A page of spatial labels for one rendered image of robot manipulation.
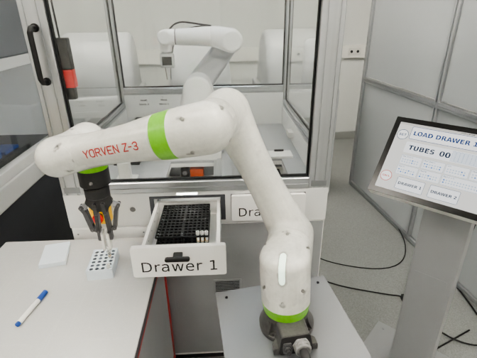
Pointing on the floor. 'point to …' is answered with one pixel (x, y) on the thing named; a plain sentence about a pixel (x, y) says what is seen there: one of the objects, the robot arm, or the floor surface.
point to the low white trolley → (81, 306)
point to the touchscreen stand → (425, 290)
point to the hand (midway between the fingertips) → (106, 239)
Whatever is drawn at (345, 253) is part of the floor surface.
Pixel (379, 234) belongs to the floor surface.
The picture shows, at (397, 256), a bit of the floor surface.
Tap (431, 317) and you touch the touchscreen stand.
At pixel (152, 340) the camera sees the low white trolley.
